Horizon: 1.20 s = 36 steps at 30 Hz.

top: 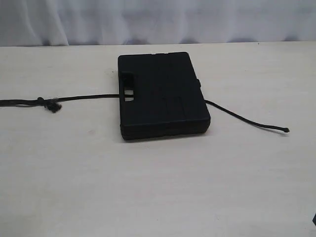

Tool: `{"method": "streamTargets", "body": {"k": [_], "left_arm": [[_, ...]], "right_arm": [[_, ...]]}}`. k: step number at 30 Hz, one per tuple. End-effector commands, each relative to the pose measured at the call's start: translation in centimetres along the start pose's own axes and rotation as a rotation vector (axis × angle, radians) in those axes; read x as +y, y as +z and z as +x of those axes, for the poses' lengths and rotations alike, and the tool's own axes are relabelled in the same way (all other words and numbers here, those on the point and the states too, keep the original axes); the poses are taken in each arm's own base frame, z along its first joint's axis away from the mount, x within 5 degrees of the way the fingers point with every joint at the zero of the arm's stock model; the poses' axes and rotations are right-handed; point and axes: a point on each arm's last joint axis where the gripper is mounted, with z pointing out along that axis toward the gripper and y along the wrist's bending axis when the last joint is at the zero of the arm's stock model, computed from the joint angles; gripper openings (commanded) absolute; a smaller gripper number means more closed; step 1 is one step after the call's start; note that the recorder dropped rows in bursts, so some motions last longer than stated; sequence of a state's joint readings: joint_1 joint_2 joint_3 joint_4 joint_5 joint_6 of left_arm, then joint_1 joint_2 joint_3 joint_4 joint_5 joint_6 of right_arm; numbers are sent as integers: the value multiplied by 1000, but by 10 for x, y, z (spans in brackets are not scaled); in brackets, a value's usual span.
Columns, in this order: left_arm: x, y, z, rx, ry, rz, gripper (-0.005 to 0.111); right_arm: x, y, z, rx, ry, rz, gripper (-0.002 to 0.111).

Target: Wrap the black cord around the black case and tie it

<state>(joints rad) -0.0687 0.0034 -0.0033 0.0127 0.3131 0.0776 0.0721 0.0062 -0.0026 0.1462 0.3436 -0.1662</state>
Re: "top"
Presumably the black braided rope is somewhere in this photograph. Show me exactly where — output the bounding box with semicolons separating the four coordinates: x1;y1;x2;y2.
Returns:
0;93;290;133

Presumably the black plastic carrying case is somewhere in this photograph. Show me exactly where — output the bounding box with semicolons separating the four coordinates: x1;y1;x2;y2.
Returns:
118;52;211;140

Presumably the white backdrop curtain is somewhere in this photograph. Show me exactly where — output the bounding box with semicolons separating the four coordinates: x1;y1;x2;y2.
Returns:
0;0;316;46

